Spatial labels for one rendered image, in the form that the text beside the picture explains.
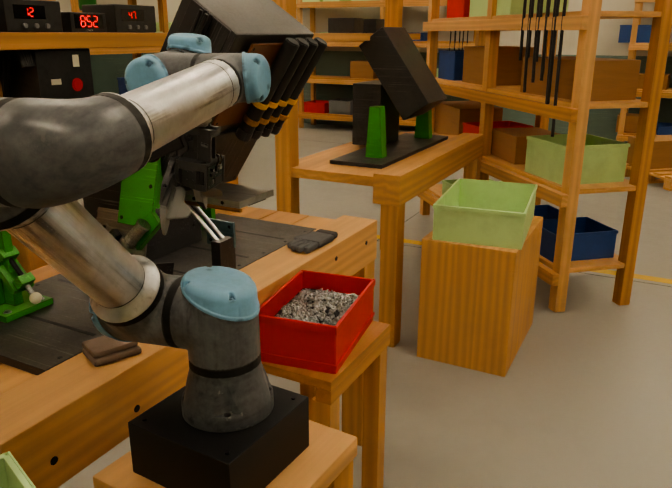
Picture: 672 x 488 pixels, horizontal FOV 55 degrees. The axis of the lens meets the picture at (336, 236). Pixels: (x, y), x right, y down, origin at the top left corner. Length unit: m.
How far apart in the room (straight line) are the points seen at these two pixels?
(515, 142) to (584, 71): 0.88
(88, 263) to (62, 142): 0.26
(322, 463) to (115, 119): 0.68
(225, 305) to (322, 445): 0.34
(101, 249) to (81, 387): 0.47
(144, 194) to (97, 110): 0.98
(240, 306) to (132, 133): 0.36
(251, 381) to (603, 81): 3.12
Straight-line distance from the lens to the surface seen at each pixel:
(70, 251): 0.89
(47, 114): 0.71
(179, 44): 1.15
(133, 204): 1.72
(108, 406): 1.36
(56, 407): 1.29
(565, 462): 2.70
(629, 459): 2.81
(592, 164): 3.91
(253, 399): 1.05
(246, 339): 1.01
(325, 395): 1.49
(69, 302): 1.73
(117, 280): 0.97
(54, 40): 1.79
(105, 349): 1.40
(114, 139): 0.71
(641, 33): 9.51
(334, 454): 1.16
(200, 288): 0.98
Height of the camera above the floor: 1.54
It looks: 18 degrees down
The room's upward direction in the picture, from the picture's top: straight up
